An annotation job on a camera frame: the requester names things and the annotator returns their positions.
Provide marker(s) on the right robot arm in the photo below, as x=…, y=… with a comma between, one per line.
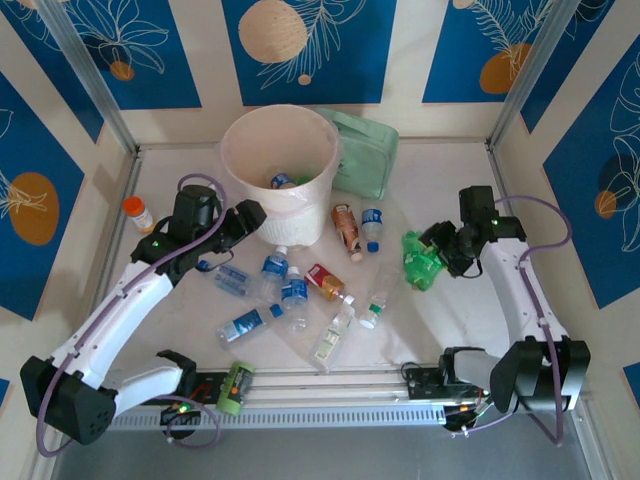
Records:
x=515, y=300

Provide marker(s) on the mint green zip pouch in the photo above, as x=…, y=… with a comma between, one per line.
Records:
x=365, y=160

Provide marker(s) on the Pepsi bottle with blue cap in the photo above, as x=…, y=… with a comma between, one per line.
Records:
x=281, y=181

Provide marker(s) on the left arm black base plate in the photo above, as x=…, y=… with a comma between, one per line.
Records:
x=210, y=387

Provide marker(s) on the Pocari Sweat bottle white cap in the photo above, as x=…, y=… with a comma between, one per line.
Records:
x=274, y=265

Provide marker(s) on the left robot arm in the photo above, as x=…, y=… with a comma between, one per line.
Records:
x=125, y=300

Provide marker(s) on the red label clear bottle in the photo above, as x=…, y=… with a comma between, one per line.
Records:
x=322, y=280

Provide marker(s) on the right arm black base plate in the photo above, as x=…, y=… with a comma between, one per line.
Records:
x=422, y=382

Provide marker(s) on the brown bottle with cream cap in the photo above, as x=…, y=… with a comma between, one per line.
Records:
x=345, y=222

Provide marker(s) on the tall clear bottle green label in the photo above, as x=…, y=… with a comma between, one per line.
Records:
x=330, y=340

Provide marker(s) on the short clear bottle green label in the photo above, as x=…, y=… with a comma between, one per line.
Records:
x=374, y=310

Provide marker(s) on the white ribbed plastic bin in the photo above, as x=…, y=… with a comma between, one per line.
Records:
x=295, y=230

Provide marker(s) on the aluminium frame post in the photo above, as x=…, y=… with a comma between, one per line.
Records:
x=85, y=65
x=530, y=70

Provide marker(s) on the green cylindrical canister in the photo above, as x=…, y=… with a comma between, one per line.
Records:
x=235, y=387

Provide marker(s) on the blue label bottle blue cap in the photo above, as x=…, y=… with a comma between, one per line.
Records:
x=230, y=280
x=242, y=325
x=372, y=217

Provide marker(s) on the small bottle with orange cap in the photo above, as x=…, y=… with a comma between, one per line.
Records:
x=134, y=206

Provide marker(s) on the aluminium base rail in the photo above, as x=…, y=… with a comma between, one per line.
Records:
x=325, y=387

